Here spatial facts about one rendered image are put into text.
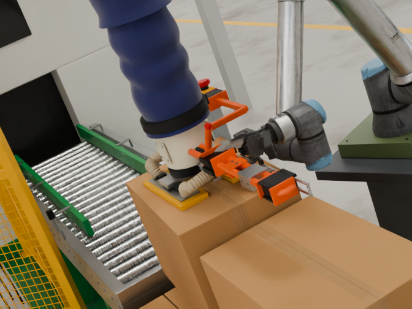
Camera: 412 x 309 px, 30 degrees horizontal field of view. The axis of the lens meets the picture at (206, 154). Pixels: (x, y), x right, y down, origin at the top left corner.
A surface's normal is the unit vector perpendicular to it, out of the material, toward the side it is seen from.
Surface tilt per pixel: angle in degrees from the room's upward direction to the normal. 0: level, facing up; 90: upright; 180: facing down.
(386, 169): 0
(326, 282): 0
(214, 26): 90
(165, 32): 77
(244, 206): 90
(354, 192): 0
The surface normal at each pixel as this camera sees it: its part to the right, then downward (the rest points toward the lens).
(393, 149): -0.62, 0.48
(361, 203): -0.33, -0.88
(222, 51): 0.43, 0.19
